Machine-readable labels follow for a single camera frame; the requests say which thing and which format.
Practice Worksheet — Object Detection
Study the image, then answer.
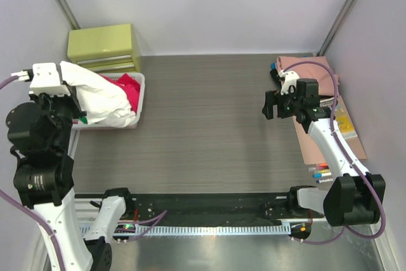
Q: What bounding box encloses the white printed t shirt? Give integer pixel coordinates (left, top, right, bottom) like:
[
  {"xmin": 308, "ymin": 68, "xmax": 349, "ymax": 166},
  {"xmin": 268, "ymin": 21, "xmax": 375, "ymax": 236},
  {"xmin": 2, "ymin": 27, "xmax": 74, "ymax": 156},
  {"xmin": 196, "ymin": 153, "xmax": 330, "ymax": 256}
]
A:
[{"xmin": 60, "ymin": 61, "xmax": 141, "ymax": 128}]

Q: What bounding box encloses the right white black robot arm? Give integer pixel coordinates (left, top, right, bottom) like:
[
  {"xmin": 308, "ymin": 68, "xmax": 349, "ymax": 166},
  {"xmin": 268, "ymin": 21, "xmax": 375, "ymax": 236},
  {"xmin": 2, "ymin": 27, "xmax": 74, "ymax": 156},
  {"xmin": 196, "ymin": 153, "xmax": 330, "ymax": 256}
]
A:
[{"xmin": 262, "ymin": 79, "xmax": 386, "ymax": 227}]

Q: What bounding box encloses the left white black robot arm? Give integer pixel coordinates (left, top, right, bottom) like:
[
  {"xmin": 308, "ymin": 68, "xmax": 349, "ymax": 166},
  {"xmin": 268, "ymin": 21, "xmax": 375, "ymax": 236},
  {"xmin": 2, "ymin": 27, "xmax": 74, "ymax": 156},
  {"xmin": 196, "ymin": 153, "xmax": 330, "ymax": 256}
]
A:
[{"xmin": 6, "ymin": 85, "xmax": 134, "ymax": 270}]

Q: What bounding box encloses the green t shirt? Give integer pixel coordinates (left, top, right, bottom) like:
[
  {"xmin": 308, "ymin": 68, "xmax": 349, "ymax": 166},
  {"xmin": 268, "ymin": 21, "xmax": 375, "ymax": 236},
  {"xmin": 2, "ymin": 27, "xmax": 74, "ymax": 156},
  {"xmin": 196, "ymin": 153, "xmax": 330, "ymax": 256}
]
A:
[{"xmin": 79, "ymin": 117, "xmax": 88, "ymax": 124}]

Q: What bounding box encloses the black folded t shirt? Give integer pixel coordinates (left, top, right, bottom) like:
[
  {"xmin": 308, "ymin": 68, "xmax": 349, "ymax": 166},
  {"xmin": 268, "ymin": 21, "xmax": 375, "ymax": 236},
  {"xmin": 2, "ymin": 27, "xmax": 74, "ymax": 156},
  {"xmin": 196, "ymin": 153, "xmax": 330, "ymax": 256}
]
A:
[{"xmin": 270, "ymin": 63, "xmax": 282, "ymax": 89}]

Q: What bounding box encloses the white plastic basket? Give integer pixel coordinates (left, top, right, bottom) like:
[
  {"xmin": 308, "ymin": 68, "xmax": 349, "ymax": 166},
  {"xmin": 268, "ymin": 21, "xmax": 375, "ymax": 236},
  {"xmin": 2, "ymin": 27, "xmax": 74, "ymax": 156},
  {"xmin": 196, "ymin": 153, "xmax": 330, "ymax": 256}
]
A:
[{"xmin": 72, "ymin": 72, "xmax": 145, "ymax": 130}]

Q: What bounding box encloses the pink folded t shirt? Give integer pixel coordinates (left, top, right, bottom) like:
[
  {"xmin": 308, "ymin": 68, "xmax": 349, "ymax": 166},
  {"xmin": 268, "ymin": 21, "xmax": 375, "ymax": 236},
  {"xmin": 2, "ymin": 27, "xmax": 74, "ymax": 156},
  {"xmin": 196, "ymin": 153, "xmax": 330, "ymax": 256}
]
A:
[{"xmin": 276, "ymin": 56, "xmax": 335, "ymax": 97}]

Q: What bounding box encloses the yellow picture book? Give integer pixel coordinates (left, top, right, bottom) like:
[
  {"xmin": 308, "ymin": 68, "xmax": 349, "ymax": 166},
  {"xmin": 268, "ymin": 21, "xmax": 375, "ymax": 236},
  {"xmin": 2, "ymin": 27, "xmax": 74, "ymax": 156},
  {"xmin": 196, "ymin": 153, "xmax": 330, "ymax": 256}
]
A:
[{"xmin": 334, "ymin": 96, "xmax": 358, "ymax": 140}]

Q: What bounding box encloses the brown cardboard sheet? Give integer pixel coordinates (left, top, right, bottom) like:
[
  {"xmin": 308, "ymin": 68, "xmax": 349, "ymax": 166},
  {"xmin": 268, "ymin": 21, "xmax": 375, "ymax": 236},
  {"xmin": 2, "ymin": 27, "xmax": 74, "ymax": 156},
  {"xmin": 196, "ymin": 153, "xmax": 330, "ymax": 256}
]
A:
[{"xmin": 291, "ymin": 95, "xmax": 368, "ymax": 166}]

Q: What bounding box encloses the red t shirt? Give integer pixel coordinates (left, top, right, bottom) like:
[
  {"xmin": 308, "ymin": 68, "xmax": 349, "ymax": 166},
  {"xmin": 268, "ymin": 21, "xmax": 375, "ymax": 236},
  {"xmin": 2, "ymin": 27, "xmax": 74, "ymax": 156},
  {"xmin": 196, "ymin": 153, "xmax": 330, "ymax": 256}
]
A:
[{"xmin": 96, "ymin": 74, "xmax": 140, "ymax": 117}]

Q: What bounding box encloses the yellow-green drawer box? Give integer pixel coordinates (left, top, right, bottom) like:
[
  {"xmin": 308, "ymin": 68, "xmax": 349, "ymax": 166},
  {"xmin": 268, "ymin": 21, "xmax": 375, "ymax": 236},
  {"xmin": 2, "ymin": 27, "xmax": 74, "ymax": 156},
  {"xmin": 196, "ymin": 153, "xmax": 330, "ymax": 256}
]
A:
[{"xmin": 67, "ymin": 23, "xmax": 141, "ymax": 73}]

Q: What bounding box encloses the yellow marker pen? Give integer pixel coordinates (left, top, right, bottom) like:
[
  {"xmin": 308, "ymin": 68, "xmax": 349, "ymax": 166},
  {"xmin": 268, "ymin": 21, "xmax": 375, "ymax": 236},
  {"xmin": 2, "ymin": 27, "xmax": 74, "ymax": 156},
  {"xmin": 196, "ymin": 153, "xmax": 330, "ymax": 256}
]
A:
[{"xmin": 313, "ymin": 169, "xmax": 331, "ymax": 174}]

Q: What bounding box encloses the dark blue marker pen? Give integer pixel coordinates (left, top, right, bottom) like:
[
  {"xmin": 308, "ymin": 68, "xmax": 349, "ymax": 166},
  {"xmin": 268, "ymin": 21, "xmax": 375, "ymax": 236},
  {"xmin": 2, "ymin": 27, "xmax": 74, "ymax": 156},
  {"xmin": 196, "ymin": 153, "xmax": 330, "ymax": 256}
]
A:
[{"xmin": 316, "ymin": 178, "xmax": 334, "ymax": 184}]

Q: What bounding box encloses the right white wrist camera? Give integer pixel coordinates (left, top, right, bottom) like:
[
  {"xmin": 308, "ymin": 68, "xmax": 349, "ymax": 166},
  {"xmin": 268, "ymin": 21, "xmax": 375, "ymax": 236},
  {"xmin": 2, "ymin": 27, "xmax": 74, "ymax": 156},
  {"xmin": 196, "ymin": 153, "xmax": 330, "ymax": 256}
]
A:
[{"xmin": 278, "ymin": 70, "xmax": 299, "ymax": 95}]

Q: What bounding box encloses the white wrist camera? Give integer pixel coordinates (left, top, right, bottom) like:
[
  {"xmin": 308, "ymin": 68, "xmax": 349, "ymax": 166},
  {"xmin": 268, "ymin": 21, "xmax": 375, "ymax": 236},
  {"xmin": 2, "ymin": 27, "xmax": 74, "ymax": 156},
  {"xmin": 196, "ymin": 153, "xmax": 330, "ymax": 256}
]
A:
[
  {"xmin": 278, "ymin": 70, "xmax": 299, "ymax": 95},
  {"xmin": 11, "ymin": 63, "xmax": 71, "ymax": 97}
]

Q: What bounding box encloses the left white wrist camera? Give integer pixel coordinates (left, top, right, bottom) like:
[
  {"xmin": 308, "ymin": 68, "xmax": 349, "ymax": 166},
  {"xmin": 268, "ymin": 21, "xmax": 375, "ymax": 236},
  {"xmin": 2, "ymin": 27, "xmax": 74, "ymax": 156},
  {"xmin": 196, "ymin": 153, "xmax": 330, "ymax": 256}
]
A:
[{"xmin": 11, "ymin": 63, "xmax": 71, "ymax": 97}]

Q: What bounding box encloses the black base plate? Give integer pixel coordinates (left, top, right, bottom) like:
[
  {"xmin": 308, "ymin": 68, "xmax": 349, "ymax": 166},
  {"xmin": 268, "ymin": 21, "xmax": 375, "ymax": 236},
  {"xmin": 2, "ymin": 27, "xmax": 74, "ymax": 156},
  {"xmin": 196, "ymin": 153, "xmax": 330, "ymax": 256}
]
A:
[{"xmin": 74, "ymin": 192, "xmax": 327, "ymax": 225}]

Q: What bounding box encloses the white slotted cable duct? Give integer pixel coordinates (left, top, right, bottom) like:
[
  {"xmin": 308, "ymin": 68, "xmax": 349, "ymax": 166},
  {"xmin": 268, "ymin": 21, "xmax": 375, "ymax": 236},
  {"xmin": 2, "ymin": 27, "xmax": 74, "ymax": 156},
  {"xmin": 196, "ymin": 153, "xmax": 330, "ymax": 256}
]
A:
[{"xmin": 79, "ymin": 223, "xmax": 292, "ymax": 237}]

